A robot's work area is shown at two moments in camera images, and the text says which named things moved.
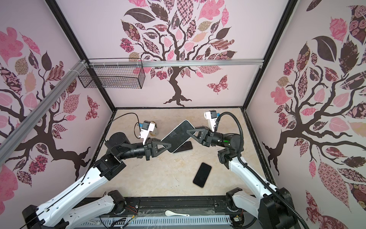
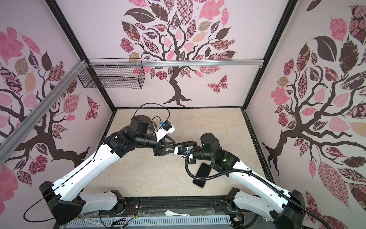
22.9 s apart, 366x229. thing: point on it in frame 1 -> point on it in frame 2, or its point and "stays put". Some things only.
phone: [179, 136] -> [182, 150]
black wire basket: [113, 73] stays put
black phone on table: [202, 174] stays put
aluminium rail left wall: [22, 129] stays put
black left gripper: [150, 147] -> [160, 150]
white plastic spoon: [169, 213] stays put
